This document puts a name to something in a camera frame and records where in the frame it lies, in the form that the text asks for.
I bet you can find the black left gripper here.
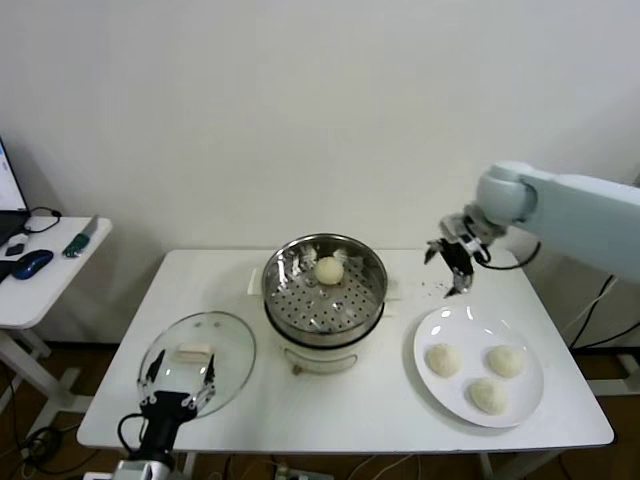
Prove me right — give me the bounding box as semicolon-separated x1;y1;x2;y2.
137;349;217;454

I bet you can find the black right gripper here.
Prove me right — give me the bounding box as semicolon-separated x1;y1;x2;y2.
423;238;476;300

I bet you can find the glass lid with beige handle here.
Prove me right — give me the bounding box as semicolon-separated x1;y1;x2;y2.
138;310;258;420

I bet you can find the white steamed baozi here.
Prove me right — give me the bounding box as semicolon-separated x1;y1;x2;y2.
424;343;462;377
486;344;527;379
467;377;511;415
313;256;345;288

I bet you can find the stainless perforated steamer basket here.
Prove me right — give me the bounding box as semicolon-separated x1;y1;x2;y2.
248;233;405;337

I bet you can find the white round plate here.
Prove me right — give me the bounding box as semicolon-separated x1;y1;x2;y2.
412;304;546;430

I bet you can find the white electric cooker pot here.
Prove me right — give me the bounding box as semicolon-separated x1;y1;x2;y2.
264;299;401;376

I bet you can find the white floor power strip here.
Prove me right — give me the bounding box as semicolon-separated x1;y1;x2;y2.
272;462;326;480

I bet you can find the white side desk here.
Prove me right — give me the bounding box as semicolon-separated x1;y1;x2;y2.
0;215;114;417

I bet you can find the blue computer mouse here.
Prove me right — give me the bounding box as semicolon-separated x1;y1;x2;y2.
12;248;55;280

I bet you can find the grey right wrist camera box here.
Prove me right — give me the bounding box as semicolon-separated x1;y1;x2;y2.
439;213;469;236

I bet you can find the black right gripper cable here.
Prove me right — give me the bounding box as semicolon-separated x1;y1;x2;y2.
479;242;544;271

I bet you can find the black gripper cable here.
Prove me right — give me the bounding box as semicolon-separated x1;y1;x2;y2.
479;242;544;271
117;413;151;459

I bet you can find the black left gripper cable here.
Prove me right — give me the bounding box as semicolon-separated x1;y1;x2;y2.
117;413;151;459

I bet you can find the white wall cable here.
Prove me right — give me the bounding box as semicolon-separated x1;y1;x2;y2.
562;277;619;336

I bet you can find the black floor cable bundle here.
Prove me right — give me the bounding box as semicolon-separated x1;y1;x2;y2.
0;364;66;480

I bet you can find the green handled knife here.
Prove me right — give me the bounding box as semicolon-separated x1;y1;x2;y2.
62;214;100;259

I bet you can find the black laptop cable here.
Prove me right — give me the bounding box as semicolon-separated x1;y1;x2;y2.
24;205;64;234

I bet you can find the white floor frame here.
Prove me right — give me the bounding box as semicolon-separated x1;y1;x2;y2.
582;349;640;397

